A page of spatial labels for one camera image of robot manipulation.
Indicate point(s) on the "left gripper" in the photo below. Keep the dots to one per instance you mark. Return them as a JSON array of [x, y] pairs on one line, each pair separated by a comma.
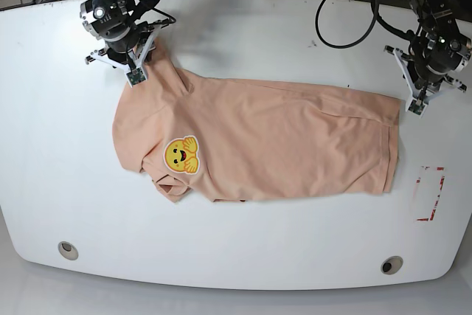
[[423, 84]]

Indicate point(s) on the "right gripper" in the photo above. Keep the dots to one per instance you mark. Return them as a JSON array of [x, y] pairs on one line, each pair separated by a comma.
[[128, 47]]

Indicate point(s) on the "peach T-shirt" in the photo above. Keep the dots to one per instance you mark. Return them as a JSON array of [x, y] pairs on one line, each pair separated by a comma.
[[254, 140]]

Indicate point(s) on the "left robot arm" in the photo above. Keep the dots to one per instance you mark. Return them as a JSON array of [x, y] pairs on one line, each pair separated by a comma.
[[437, 48]]

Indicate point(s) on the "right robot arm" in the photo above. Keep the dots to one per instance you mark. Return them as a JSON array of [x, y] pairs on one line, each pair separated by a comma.
[[97, 16]]

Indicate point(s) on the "red tape marking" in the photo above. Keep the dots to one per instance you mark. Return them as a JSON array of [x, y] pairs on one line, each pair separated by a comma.
[[427, 192]]

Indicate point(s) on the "right table grommet hole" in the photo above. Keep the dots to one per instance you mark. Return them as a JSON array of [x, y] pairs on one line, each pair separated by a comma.
[[392, 265]]

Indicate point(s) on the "table grommet hole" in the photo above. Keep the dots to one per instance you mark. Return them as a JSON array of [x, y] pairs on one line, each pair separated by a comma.
[[68, 250], [392, 265]]

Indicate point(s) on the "left table grommet hole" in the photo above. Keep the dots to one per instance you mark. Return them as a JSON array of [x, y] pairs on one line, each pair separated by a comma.
[[68, 250]]

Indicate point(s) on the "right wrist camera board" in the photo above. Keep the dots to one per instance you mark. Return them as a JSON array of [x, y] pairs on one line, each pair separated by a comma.
[[136, 76]]

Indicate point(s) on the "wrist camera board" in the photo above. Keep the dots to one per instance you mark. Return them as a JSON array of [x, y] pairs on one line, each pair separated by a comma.
[[416, 107], [136, 76]]

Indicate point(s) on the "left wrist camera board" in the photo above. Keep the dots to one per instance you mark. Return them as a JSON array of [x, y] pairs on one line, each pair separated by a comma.
[[416, 107]]

